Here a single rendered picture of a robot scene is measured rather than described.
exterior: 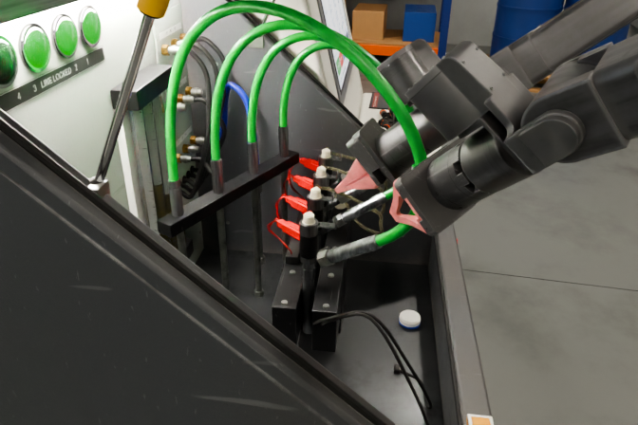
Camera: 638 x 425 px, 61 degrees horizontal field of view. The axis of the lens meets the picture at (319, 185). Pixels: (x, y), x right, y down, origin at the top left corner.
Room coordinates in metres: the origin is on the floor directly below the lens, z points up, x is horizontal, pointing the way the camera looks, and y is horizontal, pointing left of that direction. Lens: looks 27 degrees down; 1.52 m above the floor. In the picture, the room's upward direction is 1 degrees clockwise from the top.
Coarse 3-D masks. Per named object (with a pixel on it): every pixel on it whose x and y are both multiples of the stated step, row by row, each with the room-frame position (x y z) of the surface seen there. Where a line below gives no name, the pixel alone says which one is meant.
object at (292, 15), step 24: (240, 0) 0.64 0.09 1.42; (312, 24) 0.59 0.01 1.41; (336, 48) 0.58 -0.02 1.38; (168, 96) 0.70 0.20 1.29; (384, 96) 0.55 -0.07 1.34; (168, 120) 0.70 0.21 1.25; (408, 120) 0.54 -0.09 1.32; (168, 144) 0.71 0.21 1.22; (168, 168) 0.71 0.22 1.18; (384, 240) 0.54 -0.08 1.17
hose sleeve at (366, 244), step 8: (360, 240) 0.56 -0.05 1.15; (368, 240) 0.55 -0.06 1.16; (336, 248) 0.58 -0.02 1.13; (344, 248) 0.57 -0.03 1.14; (352, 248) 0.56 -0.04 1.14; (360, 248) 0.56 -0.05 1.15; (368, 248) 0.55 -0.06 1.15; (376, 248) 0.55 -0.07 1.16; (328, 256) 0.58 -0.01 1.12; (336, 256) 0.57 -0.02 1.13; (344, 256) 0.57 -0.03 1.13; (352, 256) 0.56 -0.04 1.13
